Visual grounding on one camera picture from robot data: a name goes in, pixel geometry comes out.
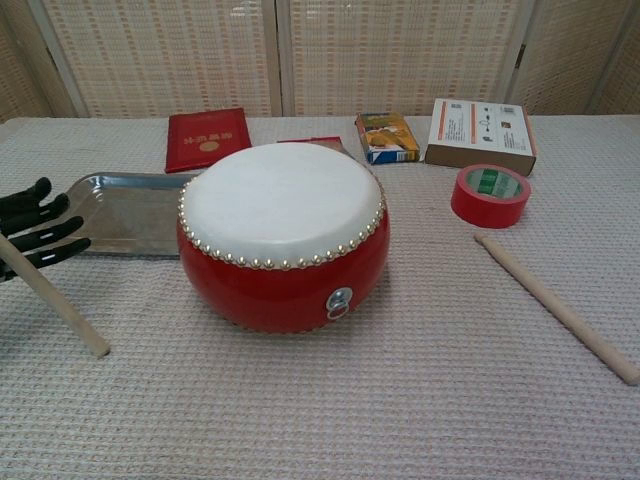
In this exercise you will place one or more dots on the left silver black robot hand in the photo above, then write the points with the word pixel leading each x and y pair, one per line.
pixel 30 210

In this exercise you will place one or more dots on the wooden drumstick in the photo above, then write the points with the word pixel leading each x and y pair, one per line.
pixel 55 300
pixel 555 305

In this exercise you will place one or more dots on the metal tray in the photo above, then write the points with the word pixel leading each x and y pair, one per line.
pixel 135 215

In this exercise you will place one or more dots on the red drum with white skin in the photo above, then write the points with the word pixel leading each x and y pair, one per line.
pixel 280 200

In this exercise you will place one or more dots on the red certificate book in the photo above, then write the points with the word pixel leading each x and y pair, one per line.
pixel 205 130

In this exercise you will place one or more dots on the blue snack packet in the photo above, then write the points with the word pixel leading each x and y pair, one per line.
pixel 320 141

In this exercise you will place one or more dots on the yellow snack box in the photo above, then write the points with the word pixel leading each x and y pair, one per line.
pixel 387 137

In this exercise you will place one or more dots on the white woven tablecloth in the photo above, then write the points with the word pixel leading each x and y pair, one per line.
pixel 350 410

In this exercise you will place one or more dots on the bamboo folding screen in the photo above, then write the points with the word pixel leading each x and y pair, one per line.
pixel 375 55

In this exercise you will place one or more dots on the red tape roll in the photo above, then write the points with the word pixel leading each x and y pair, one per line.
pixel 475 210

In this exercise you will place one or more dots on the white cardboard product box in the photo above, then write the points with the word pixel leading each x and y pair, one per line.
pixel 480 130

